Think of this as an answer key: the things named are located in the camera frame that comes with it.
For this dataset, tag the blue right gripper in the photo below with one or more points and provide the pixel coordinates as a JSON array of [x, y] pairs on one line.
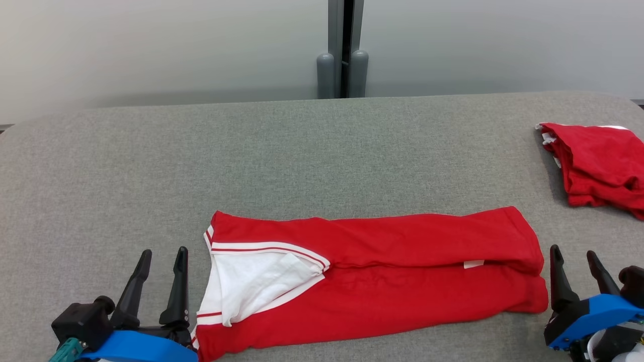
[[588, 317]]

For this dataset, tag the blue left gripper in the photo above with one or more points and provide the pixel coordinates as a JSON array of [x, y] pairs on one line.
[[141, 347]]

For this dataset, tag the red and white garment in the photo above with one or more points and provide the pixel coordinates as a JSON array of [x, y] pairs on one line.
[[402, 291]]

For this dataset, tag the folded red garment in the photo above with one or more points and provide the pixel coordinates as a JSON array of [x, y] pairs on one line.
[[604, 161]]

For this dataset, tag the grey fabric upholstered surface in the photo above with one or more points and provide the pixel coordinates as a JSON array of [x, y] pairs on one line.
[[151, 166]]

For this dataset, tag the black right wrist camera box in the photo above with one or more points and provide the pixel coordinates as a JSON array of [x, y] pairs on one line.
[[633, 284]]

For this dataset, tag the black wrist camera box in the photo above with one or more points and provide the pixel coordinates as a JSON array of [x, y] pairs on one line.
[[83, 322], [633, 284]]

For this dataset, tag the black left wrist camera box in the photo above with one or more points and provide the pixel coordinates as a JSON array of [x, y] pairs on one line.
[[83, 322]]

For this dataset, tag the grey round-topped post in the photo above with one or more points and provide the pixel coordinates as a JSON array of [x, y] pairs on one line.
[[325, 75], [358, 73]]

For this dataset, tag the dark grey partition frame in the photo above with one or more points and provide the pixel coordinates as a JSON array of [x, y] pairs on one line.
[[335, 25]]

